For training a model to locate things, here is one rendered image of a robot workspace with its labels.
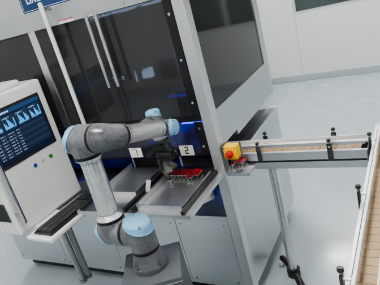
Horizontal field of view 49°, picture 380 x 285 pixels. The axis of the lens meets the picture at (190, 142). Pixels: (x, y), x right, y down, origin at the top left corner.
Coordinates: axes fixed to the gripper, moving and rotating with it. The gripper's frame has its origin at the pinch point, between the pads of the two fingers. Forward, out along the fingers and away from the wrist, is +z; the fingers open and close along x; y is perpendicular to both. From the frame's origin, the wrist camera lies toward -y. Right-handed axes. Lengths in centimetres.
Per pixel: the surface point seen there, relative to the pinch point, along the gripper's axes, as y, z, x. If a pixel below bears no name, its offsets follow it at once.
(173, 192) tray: 4.2, 7.8, -5.8
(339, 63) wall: 7, 76, 475
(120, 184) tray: -35.7, 7.8, 1.6
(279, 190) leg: 46, 28, 30
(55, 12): -51, -90, 14
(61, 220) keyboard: -57, 13, -29
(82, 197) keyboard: -62, 13, -5
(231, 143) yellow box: 30.9, -7.1, 18.1
